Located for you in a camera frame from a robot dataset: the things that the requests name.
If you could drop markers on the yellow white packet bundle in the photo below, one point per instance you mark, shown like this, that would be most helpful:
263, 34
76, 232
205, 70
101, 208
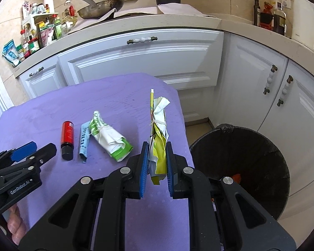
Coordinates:
159, 141

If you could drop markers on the pale blue packet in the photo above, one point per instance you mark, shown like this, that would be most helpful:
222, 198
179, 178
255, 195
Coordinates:
84, 141

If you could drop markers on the white cabinet door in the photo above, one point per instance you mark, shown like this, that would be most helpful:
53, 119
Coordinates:
243, 83
303, 109

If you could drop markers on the green white packet bundle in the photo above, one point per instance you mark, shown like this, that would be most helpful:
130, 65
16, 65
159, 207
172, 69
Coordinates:
107, 136

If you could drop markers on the yellow cooking oil bottle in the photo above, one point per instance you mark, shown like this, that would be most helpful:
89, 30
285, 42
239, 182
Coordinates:
70, 13

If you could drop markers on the red packet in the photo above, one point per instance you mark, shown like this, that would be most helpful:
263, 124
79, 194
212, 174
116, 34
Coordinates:
268, 7

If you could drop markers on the narrow white drawer front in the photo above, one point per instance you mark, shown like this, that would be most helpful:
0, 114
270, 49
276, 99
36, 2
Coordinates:
41, 83

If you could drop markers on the spice rack with jars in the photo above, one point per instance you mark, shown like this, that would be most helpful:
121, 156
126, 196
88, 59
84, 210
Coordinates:
39, 36

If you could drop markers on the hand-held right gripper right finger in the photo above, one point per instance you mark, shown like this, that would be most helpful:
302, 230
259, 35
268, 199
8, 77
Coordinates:
170, 170

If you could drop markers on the white capped bottle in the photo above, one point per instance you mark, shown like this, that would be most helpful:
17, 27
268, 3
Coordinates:
275, 1

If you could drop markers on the small red bottle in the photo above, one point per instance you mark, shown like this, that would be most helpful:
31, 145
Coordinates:
67, 133

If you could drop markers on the dark square jar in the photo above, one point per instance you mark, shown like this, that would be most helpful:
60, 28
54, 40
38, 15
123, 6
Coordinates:
266, 21

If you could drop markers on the blue snack bag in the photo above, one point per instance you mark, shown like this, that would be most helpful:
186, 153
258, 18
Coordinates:
11, 53

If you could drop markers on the crumpled orange wrapper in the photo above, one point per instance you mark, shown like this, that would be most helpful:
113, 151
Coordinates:
236, 178

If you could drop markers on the black trash bin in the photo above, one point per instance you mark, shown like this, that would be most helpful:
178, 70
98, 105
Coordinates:
251, 149

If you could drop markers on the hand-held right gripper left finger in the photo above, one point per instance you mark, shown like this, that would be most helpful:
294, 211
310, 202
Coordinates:
144, 170

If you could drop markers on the dark sauce bottle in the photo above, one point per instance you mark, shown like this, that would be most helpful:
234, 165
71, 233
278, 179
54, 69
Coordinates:
279, 22

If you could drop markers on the person's left hand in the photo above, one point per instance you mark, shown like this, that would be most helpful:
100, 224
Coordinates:
14, 222

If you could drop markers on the slim dark glass bottle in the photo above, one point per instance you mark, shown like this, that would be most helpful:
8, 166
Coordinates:
256, 13

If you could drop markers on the paper towel roll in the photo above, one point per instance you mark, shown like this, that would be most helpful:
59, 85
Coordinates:
49, 4

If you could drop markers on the wide white drawer front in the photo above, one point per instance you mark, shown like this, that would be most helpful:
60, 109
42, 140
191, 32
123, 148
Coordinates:
146, 62

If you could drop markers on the pale stove cover cloth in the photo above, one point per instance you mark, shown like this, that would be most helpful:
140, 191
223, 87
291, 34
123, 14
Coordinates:
178, 9

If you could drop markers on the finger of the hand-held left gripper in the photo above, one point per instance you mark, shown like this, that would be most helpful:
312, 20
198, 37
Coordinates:
47, 150
23, 150

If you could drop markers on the white wall socket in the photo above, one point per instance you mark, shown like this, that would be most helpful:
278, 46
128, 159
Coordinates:
287, 3

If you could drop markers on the white electric kettle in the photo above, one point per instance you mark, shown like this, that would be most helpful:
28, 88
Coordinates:
303, 21

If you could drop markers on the purple tablecloth table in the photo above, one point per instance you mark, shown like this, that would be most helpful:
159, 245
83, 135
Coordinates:
107, 104

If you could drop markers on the steel wok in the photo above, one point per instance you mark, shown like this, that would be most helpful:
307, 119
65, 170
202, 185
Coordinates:
102, 9

